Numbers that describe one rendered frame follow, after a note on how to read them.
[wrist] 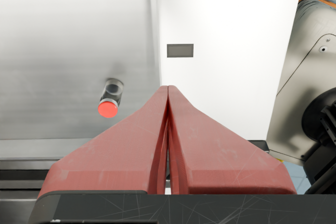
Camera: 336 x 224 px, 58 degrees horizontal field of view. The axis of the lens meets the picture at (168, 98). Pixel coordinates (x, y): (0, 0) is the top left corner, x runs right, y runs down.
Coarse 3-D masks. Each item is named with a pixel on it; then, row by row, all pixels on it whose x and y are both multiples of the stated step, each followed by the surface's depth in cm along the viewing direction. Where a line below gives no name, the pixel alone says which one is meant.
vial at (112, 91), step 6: (108, 84) 34; (114, 84) 34; (120, 84) 35; (108, 90) 33; (114, 90) 33; (120, 90) 34; (102, 96) 32; (108, 96) 32; (114, 96) 32; (120, 96) 34; (114, 102) 32
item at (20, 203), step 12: (0, 192) 44; (12, 192) 44; (24, 192) 44; (36, 192) 43; (0, 204) 49; (12, 204) 49; (24, 204) 49; (0, 216) 51; (12, 216) 51; (24, 216) 51
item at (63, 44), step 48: (0, 0) 30; (48, 0) 30; (96, 0) 30; (144, 0) 30; (0, 48) 33; (48, 48) 33; (96, 48) 33; (144, 48) 33; (0, 96) 37; (48, 96) 36; (96, 96) 36; (144, 96) 36; (0, 144) 40; (48, 144) 39
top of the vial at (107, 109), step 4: (100, 104) 31; (104, 104) 31; (108, 104) 31; (112, 104) 31; (100, 108) 32; (104, 108) 32; (108, 108) 32; (112, 108) 32; (116, 108) 32; (100, 112) 32; (104, 112) 32; (108, 112) 32; (112, 112) 32; (116, 112) 32; (104, 116) 32; (108, 116) 32; (112, 116) 32
